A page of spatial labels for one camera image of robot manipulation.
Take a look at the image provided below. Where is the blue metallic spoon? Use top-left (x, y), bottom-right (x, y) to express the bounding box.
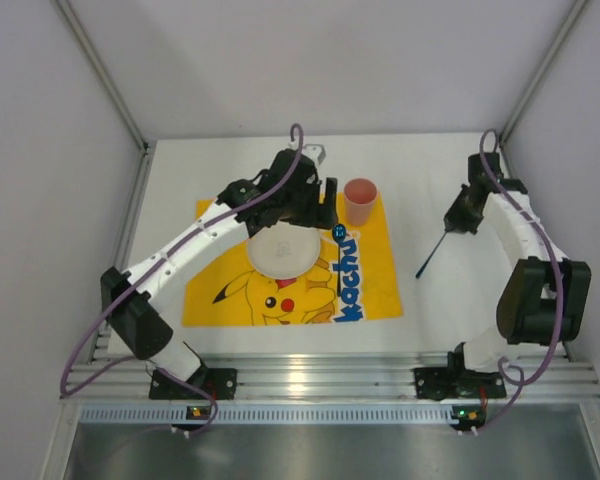
top-left (332, 223), bottom-right (347, 298)

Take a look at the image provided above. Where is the blue metallic fork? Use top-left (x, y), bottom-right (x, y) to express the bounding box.
top-left (415, 230), bottom-right (448, 280)

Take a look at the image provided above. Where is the orange plastic cup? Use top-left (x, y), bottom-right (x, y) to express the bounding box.
top-left (343, 178), bottom-right (378, 226)

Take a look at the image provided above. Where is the cream round plate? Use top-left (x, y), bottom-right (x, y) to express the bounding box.
top-left (246, 222), bottom-right (321, 280)

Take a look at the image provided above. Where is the yellow Pikachu cloth placemat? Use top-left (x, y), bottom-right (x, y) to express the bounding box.
top-left (181, 198), bottom-right (403, 328)

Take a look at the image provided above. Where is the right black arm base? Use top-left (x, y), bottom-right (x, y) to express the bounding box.
top-left (413, 367), bottom-right (507, 402)

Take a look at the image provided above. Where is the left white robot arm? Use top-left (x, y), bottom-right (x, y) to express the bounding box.
top-left (100, 144), bottom-right (337, 387)

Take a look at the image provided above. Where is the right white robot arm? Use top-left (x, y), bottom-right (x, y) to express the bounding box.
top-left (443, 152), bottom-right (592, 371)

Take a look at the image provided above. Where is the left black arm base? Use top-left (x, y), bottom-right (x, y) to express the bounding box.
top-left (149, 368), bottom-right (238, 400)

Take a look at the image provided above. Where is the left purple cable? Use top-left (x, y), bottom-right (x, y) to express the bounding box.
top-left (60, 123), bottom-right (305, 434)

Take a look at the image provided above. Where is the aluminium mounting rail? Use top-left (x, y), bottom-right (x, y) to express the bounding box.
top-left (67, 354), bottom-right (600, 403)

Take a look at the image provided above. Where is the white slotted cable duct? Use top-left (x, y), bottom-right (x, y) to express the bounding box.
top-left (79, 404), bottom-right (459, 426)

